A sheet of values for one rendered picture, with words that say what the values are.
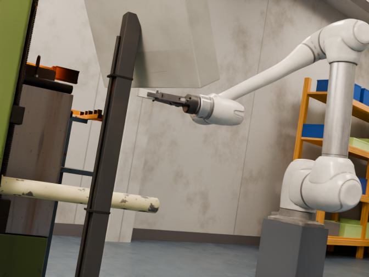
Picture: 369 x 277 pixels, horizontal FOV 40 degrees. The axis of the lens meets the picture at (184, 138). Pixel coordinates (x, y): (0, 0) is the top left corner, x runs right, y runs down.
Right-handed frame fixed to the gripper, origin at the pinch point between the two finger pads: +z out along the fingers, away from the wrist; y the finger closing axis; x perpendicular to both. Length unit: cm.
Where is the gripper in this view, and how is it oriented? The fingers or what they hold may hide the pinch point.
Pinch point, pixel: (146, 93)
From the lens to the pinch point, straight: 188.2
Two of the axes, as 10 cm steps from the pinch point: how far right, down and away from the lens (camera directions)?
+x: 1.5, -9.8, 0.8
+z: -8.9, -1.7, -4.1
